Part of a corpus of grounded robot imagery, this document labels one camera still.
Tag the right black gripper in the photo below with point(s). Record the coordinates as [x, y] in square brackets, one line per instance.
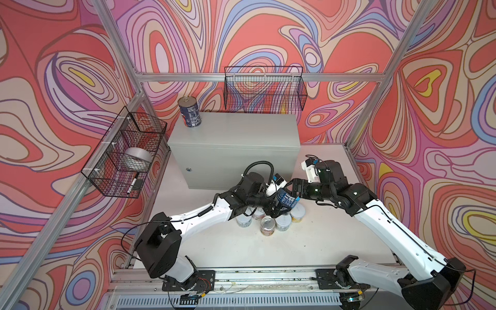
[295, 187]

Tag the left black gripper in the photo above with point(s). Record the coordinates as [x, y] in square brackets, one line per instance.
[275, 213]

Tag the tall light blue can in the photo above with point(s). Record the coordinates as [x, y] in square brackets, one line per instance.
[284, 196]

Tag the small yellow can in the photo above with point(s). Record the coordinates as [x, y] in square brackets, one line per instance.
[298, 213]

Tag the tall dark blue can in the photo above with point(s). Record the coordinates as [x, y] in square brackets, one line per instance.
[190, 111]

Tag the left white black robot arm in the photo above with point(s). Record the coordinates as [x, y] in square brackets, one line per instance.
[159, 244]

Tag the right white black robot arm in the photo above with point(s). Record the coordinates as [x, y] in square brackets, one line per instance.
[426, 279]

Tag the small white blue can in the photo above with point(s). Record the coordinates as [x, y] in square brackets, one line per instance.
[283, 222]

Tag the small pink can silver lid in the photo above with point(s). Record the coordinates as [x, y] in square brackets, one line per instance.
[267, 226]

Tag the small white can pull tab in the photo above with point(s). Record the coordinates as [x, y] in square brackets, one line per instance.
[258, 214]

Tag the small white can left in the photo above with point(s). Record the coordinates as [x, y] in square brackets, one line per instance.
[244, 221]

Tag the grey metal cabinet box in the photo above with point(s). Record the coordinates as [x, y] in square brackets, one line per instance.
[215, 154]

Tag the grey tape roll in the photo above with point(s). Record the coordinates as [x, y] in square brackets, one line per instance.
[137, 160]

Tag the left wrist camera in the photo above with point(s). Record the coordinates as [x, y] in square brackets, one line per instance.
[277, 182]

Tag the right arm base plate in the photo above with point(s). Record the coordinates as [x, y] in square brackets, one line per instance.
[325, 278]

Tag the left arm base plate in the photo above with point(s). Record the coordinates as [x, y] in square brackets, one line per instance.
[199, 281]

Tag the back black wire basket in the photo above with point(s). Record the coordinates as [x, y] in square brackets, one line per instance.
[264, 89]

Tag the black wire basket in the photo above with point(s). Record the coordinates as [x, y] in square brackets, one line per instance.
[264, 89]
[130, 146]

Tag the left black wire basket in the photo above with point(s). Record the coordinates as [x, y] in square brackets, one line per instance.
[130, 146]

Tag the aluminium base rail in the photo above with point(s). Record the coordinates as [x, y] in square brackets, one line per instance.
[233, 288]

